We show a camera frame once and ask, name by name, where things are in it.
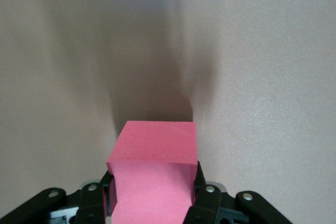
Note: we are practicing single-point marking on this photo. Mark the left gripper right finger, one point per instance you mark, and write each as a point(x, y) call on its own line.
point(207, 203)

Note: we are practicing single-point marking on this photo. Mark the red foam cube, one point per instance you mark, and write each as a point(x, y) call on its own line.
point(155, 155)

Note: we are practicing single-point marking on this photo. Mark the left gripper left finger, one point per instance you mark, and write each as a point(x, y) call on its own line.
point(90, 203)

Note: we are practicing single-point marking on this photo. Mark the brown paper table cover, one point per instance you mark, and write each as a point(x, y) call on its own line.
point(262, 77)

